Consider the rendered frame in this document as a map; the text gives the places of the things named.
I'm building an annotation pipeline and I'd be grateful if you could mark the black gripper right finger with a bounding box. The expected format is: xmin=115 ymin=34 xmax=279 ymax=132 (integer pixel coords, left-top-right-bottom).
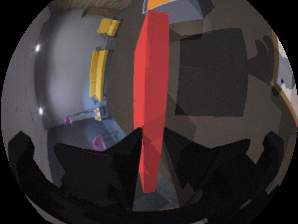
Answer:
xmin=162 ymin=128 xmax=251 ymax=208

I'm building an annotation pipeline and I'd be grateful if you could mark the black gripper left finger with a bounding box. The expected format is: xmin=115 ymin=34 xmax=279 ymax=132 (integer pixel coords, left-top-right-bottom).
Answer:
xmin=53 ymin=128 xmax=142 ymax=212

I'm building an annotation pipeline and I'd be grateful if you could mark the red box lid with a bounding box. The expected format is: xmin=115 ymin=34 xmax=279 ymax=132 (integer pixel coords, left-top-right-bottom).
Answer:
xmin=133 ymin=10 xmax=169 ymax=193

